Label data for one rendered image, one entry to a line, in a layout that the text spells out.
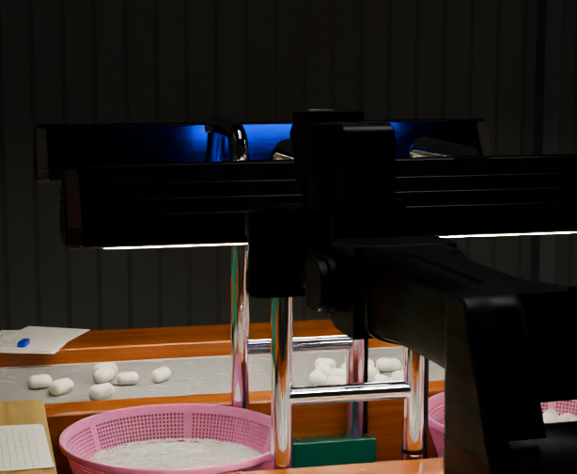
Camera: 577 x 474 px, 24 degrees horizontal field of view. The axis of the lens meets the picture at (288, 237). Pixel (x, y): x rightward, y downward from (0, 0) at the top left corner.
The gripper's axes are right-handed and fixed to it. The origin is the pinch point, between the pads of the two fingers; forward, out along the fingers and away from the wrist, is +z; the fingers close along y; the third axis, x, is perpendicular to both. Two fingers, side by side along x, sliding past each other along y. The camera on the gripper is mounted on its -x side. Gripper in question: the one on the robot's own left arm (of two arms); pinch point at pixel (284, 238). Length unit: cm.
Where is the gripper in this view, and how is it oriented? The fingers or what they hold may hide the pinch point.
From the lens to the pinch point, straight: 110.7
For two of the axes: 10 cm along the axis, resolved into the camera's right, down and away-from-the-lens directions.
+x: 0.0, 9.9, 1.2
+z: -2.6, -1.1, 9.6
